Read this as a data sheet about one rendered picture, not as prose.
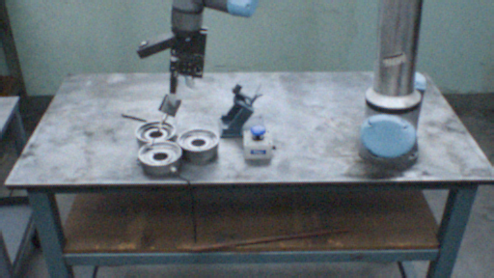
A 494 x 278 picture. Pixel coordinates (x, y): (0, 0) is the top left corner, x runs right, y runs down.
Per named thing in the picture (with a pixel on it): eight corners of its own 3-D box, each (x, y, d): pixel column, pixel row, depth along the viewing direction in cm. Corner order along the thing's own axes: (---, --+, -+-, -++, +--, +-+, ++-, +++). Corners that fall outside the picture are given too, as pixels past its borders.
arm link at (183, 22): (169, 13, 119) (173, 0, 126) (168, 31, 122) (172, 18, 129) (203, 16, 120) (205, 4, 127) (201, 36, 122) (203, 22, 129)
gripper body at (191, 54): (202, 81, 129) (206, 35, 122) (166, 77, 128) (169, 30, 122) (204, 68, 135) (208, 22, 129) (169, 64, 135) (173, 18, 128)
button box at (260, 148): (244, 160, 136) (244, 144, 133) (243, 145, 142) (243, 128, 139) (276, 159, 136) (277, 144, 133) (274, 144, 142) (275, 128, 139)
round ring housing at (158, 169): (131, 164, 134) (129, 151, 132) (166, 149, 140) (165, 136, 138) (154, 183, 127) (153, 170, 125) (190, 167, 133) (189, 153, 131)
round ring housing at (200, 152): (227, 153, 138) (227, 140, 136) (193, 169, 133) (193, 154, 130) (203, 136, 145) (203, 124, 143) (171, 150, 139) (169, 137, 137)
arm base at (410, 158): (408, 137, 145) (415, 105, 140) (425, 170, 132) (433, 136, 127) (353, 137, 145) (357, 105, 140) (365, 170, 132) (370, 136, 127)
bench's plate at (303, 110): (6, 190, 128) (4, 183, 127) (68, 79, 179) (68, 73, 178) (499, 185, 130) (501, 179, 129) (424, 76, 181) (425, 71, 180)
